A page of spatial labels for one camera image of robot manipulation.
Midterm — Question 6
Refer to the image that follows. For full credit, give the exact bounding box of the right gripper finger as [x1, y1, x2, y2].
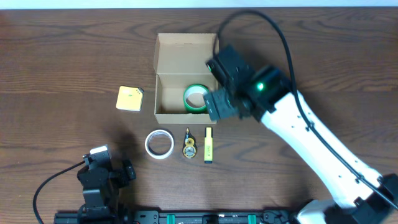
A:
[203, 88, 238, 121]
[206, 57, 230, 90]

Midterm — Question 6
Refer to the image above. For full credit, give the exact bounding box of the brown cardboard box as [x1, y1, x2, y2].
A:
[154, 33, 218, 124]

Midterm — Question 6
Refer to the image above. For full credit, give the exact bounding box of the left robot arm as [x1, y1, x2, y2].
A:
[77, 155, 136, 223]

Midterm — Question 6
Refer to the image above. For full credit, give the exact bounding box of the white tape roll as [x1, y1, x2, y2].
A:
[144, 129, 175, 160]

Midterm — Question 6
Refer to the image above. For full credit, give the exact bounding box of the yellow highlighter pen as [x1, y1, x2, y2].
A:
[204, 127, 213, 164]

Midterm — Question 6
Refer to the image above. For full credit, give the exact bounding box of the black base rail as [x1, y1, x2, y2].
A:
[53, 210, 297, 224]

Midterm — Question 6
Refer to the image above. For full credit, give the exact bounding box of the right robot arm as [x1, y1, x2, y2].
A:
[204, 46, 397, 223]

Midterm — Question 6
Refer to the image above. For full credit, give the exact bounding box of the yellow sticky note pad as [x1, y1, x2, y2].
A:
[116, 86, 144, 111]

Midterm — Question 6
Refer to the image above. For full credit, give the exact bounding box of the green tape roll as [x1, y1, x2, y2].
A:
[183, 84, 209, 113]

